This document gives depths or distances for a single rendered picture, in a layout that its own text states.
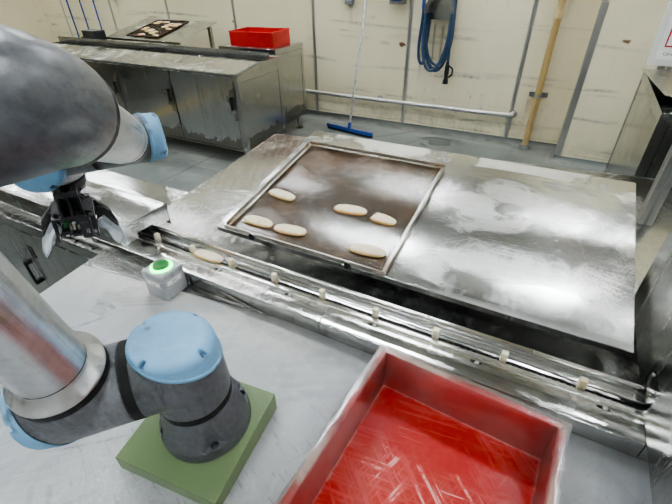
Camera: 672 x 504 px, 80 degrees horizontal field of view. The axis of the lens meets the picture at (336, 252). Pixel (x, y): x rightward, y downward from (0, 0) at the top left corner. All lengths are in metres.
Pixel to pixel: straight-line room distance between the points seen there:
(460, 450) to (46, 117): 0.72
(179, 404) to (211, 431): 0.10
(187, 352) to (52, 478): 0.38
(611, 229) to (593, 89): 2.96
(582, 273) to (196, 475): 0.89
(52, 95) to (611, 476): 0.88
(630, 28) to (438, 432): 3.63
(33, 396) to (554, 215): 1.14
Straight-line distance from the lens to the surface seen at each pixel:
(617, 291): 1.08
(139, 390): 0.62
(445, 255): 1.04
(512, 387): 0.85
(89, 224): 0.91
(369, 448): 0.77
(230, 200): 1.51
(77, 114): 0.36
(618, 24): 4.06
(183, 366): 0.59
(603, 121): 4.19
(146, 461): 0.80
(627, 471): 0.89
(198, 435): 0.71
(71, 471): 0.89
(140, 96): 4.56
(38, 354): 0.54
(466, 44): 4.47
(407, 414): 0.81
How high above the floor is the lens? 1.50
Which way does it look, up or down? 35 degrees down
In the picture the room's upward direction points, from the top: 1 degrees counter-clockwise
